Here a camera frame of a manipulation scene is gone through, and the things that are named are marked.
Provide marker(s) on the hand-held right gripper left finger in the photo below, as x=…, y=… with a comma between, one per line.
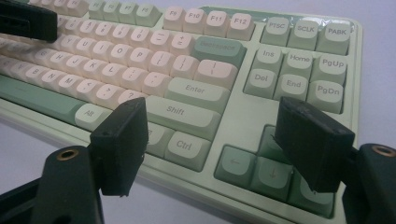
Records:
x=121, y=146

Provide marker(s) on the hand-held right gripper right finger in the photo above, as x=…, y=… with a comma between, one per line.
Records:
x=314, y=146

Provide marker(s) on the green and pink keyboard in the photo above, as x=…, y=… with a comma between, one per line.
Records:
x=249, y=118

